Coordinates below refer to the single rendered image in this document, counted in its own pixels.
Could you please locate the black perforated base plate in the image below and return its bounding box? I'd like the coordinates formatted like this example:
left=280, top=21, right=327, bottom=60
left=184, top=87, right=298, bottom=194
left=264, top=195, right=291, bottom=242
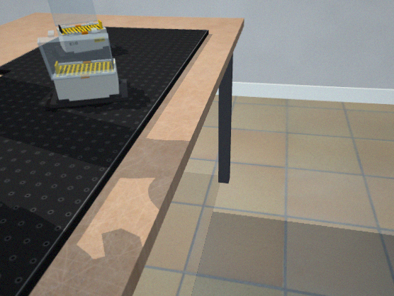
left=0, top=27, right=209, bottom=296

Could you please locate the white tip box with clear lid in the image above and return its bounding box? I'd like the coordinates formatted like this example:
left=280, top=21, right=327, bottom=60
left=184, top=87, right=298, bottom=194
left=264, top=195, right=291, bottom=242
left=48, top=0, right=99, bottom=29

